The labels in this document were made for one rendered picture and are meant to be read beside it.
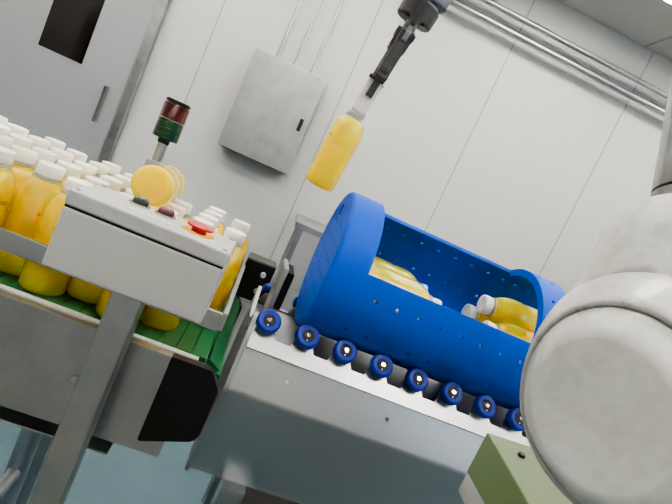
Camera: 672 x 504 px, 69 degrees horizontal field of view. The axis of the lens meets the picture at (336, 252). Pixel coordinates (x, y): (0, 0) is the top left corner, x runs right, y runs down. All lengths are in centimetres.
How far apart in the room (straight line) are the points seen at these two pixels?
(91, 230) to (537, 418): 52
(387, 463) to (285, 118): 336
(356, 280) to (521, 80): 400
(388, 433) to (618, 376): 72
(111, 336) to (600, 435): 58
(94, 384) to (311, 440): 41
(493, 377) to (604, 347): 71
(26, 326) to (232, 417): 36
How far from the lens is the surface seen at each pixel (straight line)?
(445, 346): 92
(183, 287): 64
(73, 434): 79
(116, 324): 71
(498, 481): 57
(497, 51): 468
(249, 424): 95
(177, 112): 131
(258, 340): 89
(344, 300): 85
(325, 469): 102
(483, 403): 103
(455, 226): 450
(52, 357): 84
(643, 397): 28
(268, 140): 406
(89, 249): 66
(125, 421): 85
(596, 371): 29
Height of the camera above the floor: 123
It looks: 7 degrees down
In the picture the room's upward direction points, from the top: 24 degrees clockwise
